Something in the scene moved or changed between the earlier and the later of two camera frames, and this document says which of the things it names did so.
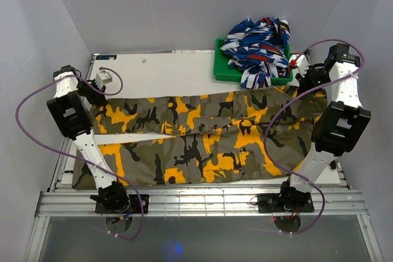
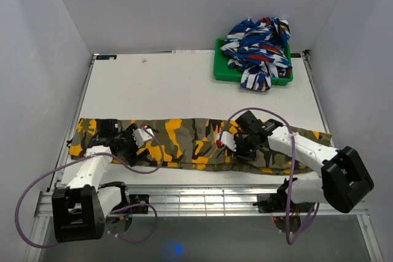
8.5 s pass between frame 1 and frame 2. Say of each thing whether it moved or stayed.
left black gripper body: moved
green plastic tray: stayed
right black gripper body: moved
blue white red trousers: stayed
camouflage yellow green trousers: moved
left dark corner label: stayed
